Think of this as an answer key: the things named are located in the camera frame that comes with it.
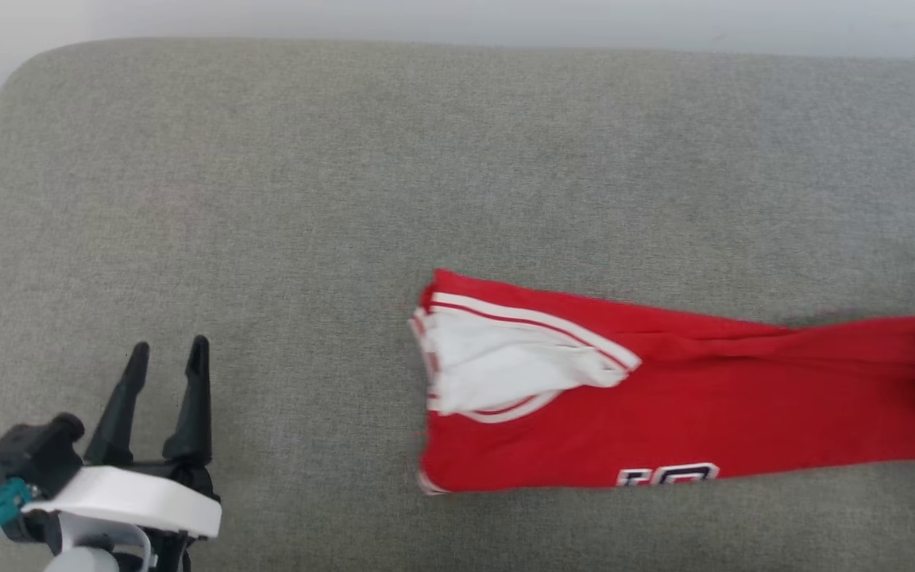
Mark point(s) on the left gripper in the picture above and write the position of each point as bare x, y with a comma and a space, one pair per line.
124, 492

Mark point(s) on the grey fabric sofa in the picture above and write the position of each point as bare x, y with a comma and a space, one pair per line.
346, 199

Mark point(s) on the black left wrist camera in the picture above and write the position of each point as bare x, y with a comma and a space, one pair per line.
32, 457

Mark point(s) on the red jersey with white trim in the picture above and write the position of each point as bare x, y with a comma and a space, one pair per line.
743, 397

